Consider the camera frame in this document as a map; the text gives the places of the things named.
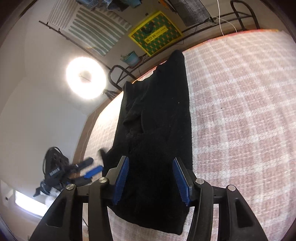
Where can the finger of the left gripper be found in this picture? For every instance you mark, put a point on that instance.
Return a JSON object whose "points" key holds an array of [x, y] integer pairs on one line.
{"points": [[87, 178], [75, 168]]}

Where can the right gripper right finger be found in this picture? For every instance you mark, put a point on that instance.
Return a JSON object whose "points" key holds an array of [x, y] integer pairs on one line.
{"points": [[183, 181]]}

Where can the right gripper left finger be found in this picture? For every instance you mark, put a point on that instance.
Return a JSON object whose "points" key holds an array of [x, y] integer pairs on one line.
{"points": [[117, 178]]}

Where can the black garment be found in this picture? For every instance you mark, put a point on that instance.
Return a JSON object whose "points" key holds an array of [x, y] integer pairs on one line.
{"points": [[154, 128]]}

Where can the potted plant teal pot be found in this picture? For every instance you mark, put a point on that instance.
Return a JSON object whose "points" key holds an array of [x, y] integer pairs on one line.
{"points": [[131, 59]]}

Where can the striped green white rug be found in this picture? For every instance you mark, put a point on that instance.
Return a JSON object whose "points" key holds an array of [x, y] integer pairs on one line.
{"points": [[98, 29]]}

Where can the yellow green box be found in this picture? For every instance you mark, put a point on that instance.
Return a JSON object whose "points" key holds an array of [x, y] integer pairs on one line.
{"points": [[155, 33]]}

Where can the grey plaid coat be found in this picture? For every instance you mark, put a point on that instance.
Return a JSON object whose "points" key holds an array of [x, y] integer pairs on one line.
{"points": [[192, 12]]}

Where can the ring light tripod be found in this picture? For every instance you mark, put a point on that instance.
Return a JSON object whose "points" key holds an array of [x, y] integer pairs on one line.
{"points": [[110, 94]]}

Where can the black wire rack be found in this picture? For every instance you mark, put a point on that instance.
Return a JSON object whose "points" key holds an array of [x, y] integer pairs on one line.
{"points": [[118, 73]]}

